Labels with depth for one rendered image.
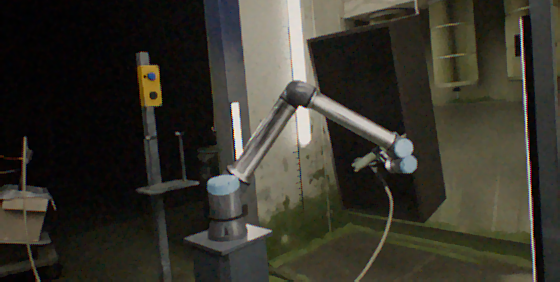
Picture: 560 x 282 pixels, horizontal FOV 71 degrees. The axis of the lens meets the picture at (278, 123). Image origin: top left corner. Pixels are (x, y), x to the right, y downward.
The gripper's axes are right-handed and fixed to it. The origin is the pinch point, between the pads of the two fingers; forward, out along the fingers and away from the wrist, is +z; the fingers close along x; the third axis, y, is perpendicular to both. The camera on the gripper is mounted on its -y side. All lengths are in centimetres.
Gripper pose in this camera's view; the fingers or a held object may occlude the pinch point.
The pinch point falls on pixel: (372, 162)
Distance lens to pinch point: 242.3
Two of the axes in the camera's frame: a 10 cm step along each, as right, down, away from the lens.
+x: 8.2, -4.9, 2.9
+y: 5.0, 8.7, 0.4
